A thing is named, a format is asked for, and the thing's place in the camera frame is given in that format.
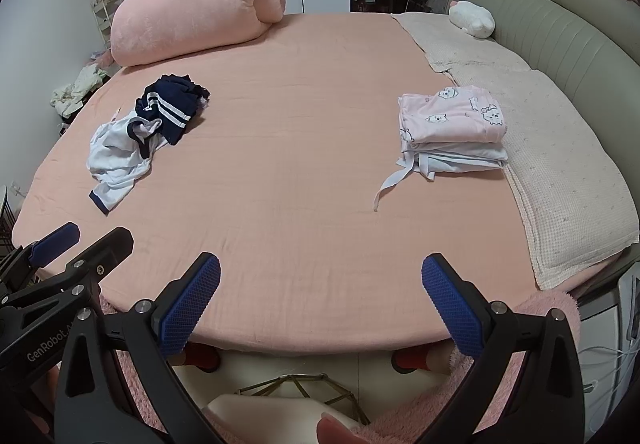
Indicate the navy skirt with white stripes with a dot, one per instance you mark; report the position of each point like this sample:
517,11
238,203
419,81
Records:
170,98

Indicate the grey green padded headboard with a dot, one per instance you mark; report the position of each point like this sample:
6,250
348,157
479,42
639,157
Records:
550,13

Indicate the white appliance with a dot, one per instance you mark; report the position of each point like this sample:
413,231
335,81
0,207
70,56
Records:
610,339

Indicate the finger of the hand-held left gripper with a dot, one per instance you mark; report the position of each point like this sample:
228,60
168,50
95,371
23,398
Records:
55,241
107,249

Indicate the pile of light clothes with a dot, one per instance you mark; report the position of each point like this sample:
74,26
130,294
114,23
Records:
80,88

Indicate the thin pink ribbon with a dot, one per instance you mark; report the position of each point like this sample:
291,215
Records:
116,114

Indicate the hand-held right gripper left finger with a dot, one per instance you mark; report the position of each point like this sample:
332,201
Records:
192,306

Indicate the white cushion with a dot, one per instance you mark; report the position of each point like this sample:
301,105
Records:
270,419

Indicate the pink fluffy robe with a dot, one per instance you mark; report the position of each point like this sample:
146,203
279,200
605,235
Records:
400,424

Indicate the red slipper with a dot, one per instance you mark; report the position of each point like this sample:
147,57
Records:
410,358
202,356

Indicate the white shirt with navy trim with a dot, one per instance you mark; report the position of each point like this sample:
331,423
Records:
115,158

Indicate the white shelf rack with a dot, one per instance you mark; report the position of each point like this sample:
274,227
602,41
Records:
105,18

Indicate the pink printed folded pajama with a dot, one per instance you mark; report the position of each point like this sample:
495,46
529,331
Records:
450,118

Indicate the small white folded cloth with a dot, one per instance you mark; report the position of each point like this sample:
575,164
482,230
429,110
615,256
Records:
470,18

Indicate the person's right hand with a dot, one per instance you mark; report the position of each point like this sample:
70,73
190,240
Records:
340,431

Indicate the pink sheeted bed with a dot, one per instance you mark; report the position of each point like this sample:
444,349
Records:
300,148

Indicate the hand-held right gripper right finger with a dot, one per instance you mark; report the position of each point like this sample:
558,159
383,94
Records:
450,309

